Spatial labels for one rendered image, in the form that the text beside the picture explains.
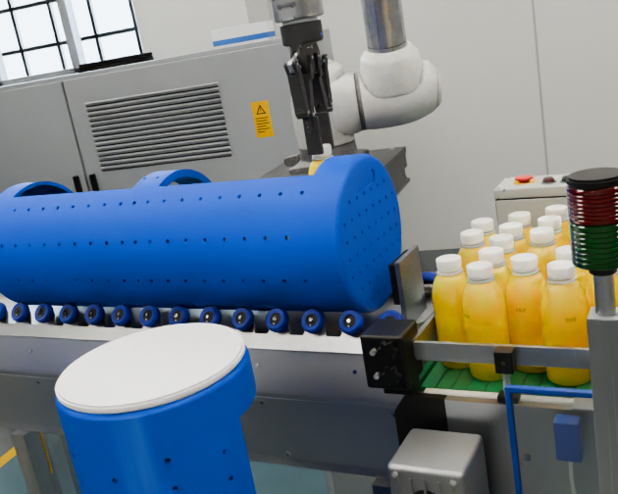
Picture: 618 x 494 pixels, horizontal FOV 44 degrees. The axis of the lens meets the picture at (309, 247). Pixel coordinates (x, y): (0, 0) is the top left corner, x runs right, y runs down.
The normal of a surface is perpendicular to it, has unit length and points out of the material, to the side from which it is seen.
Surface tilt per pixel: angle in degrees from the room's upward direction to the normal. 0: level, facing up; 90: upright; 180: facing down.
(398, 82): 101
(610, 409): 90
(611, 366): 90
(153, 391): 0
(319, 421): 110
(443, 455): 0
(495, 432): 90
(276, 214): 57
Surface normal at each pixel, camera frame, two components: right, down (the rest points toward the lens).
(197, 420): 0.54, 0.14
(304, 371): -0.48, -0.02
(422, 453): -0.17, -0.95
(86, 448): -0.55, 0.32
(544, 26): -0.33, 0.31
